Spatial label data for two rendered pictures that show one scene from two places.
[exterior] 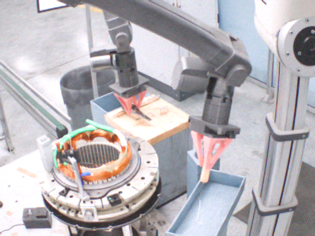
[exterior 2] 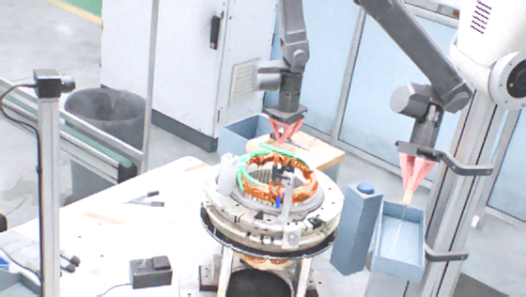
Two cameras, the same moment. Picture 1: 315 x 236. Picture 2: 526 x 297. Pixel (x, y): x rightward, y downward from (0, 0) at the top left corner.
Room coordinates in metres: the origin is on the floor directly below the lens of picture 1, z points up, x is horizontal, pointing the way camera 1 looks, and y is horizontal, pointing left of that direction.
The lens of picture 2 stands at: (-0.39, 0.61, 1.84)
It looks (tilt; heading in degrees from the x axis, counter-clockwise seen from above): 28 degrees down; 338
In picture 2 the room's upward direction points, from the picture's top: 11 degrees clockwise
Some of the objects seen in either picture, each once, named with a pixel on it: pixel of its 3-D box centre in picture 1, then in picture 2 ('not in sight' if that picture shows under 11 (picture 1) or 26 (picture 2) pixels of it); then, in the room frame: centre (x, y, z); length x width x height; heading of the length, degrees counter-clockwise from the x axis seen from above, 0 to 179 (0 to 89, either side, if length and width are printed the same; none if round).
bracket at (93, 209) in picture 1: (90, 211); (290, 235); (0.68, 0.17, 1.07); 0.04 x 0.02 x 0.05; 89
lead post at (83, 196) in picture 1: (79, 179); (288, 197); (0.70, 0.18, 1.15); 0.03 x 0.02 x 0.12; 33
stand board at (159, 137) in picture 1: (148, 119); (296, 151); (1.10, 0.03, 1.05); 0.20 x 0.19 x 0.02; 37
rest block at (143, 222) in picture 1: (147, 230); (305, 274); (0.82, 0.05, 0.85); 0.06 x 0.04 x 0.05; 177
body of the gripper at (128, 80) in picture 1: (128, 77); (288, 101); (1.09, 0.08, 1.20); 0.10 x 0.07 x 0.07; 127
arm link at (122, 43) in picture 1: (109, 50); (278, 68); (1.08, 0.12, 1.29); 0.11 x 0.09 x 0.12; 92
